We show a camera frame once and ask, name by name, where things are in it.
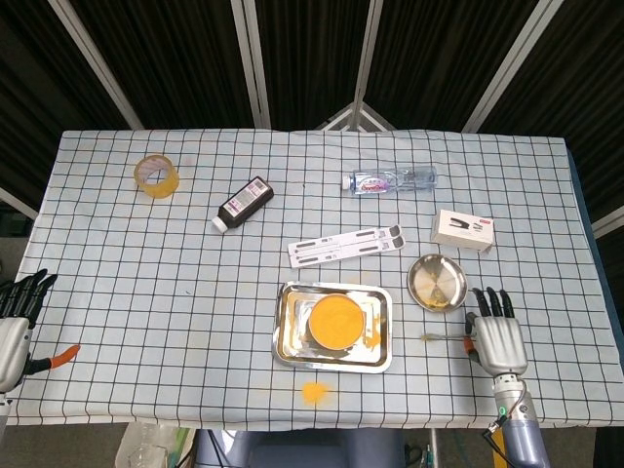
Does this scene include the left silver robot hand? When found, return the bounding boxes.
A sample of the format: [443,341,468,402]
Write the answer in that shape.
[0,267,82,394]

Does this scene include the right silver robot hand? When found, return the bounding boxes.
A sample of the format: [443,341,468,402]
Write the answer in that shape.
[463,286,529,377]

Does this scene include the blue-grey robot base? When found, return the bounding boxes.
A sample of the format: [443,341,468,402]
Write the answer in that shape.
[194,428,409,468]

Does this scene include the beige bowl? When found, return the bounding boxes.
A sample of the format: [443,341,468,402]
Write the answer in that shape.
[307,293,367,350]

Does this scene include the orange powder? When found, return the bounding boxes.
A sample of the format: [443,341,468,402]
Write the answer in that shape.
[298,380,334,407]

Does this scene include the round steel plate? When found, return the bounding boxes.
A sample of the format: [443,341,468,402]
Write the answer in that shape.
[407,253,469,313]

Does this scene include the white stapler box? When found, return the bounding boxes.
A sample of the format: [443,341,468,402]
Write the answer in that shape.
[429,209,496,254]

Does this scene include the checkered tablecloth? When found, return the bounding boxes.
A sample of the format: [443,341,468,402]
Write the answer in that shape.
[3,127,624,432]

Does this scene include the clear plastic bag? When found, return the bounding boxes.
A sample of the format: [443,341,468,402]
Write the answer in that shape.
[114,421,196,468]

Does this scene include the large rectangular steel tray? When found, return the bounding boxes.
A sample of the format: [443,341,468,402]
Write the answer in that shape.
[270,280,394,375]

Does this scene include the white folding laptop stand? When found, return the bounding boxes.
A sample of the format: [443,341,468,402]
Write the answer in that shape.
[286,223,407,270]

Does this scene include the clear plastic water bottle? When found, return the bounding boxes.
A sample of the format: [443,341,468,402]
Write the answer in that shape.
[340,166,438,196]

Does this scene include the small rectangular steel tray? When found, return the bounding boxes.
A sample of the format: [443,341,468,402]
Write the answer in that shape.
[282,290,383,363]

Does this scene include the yellow tape roll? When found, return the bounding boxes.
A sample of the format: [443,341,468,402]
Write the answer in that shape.
[134,153,180,199]

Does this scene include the brown bottle white cap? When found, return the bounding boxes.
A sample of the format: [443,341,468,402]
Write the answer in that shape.
[211,175,275,234]

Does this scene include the black folding screen white frames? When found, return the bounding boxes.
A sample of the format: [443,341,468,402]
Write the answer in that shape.
[0,0,624,240]

